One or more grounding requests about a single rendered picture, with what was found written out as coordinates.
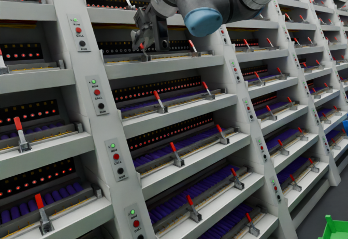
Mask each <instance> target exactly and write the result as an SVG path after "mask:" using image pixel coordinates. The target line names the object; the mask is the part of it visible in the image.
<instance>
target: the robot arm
mask: <svg viewBox="0 0 348 239"><path fill-rule="evenodd" d="M270 1H272V0H151V1H150V3H149V5H148V6H146V7H145V5H144V6H143V7H139V8H138V10H137V12H136V14H135V15H134V17H133V18H134V21H135V24H136V26H137V27H138V28H139V29H140V30H138V31H137V32H135V31H131V38H132V42H133V44H132V49H133V51H134V50H138V47H139V46H140V44H141V43H142V42H144V41H145V42H144V45H143V47H144V49H146V48H148V47H149V46H151V45H152V44H153V43H155V49H156V51H157V52H159V51H168V50H169V49H170V47H169V38H168V28H167V19H166V18H168V17H172V16H174V15H175V13H176V12H177V11H178V10H179V11H180V14H181V16H182V18H183V20H184V24H185V26H186V27H187V28H188V30H189V32H190V33H191V34H192V35H193V36H196V37H204V36H207V35H209V34H212V33H214V32H215V31H217V30H218V29H219V28H220V26H221V25H223V24H227V23H232V22H237V21H242V20H250V19H253V18H255V17H257V16H258V15H259V14H260V13H261V12H262V10H263V8H264V6H265V5H266V4H267V3H269V2H270ZM143 9H145V10H143Z"/></svg>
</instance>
